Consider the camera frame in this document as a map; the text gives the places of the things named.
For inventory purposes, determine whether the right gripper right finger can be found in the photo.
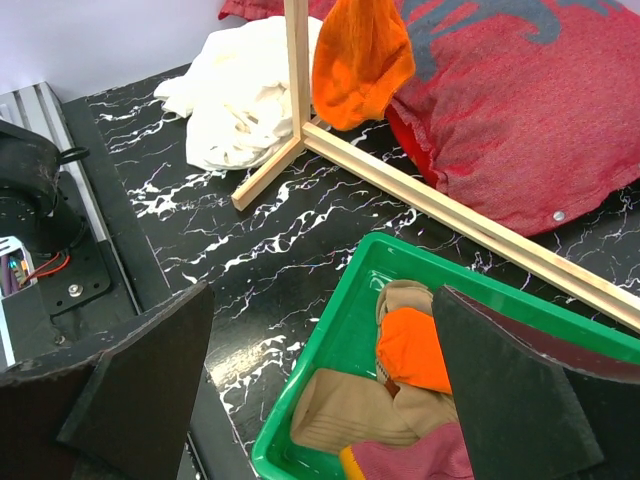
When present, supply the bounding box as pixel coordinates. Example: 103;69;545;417
433;286;639;479

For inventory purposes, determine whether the wooden clothes rack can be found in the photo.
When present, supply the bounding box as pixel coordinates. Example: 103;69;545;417
231;1;639;331

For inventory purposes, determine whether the orange sock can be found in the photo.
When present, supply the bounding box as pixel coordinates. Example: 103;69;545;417
311;0;416;131
376;307;452;394

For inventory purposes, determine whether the purple striped sock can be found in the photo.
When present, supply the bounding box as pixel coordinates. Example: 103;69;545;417
338;423;474;480

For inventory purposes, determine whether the red patterned pillow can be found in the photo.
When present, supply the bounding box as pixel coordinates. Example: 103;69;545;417
218;0;640;237

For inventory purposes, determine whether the green plastic tray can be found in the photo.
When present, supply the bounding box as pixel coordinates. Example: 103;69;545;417
251;232;639;479

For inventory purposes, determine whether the tan sock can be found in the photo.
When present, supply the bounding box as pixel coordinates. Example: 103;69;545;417
290;280;458;454

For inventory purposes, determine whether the white crumpled cloth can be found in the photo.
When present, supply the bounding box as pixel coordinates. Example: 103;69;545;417
154;16;292;171

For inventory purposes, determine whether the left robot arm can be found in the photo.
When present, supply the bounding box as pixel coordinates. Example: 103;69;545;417
1;120;89;257

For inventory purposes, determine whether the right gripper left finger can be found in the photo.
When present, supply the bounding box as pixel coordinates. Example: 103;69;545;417
1;282;214;479

